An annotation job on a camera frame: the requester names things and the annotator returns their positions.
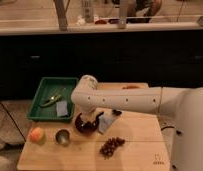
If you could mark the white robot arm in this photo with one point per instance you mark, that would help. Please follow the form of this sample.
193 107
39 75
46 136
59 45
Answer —
184 104

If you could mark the green utensil in tray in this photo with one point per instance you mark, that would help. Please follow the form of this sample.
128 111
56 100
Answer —
53 99

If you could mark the purple bowl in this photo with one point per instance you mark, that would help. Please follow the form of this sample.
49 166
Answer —
87 127

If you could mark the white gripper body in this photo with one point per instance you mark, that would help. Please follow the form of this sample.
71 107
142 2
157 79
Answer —
88 117

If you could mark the green plastic tray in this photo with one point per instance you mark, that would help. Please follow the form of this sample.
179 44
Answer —
48 87

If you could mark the orange peach fruit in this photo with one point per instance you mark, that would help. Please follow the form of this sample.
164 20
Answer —
37 135

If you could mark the wooden board table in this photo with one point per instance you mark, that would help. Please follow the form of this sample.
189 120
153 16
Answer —
144 148

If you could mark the white brush with black bristles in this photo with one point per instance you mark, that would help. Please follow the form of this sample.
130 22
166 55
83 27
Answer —
116 112

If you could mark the grey blue cloth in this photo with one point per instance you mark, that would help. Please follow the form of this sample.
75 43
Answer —
105 121

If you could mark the blue sponge in tray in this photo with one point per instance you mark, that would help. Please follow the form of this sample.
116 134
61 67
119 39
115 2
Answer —
61 108

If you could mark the small metal cup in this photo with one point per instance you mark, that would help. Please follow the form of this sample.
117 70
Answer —
62 137

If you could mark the orange bowl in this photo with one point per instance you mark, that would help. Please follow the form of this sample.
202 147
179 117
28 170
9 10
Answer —
131 87

